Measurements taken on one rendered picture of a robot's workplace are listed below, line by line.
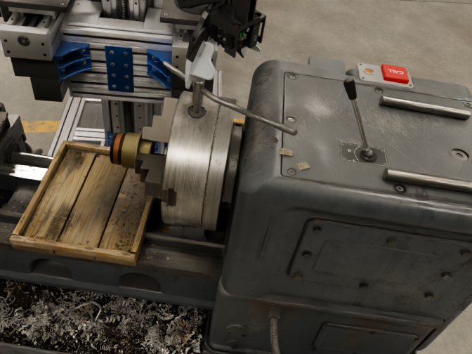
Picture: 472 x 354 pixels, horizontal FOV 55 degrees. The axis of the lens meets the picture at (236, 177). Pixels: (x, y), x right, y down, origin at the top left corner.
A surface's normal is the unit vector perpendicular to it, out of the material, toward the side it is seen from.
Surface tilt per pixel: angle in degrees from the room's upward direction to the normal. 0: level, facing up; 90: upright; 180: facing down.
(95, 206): 0
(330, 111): 0
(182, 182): 64
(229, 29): 93
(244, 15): 93
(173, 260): 0
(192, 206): 84
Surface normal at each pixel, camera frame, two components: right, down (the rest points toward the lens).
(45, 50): 0.03, 0.72
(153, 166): 0.14, -0.81
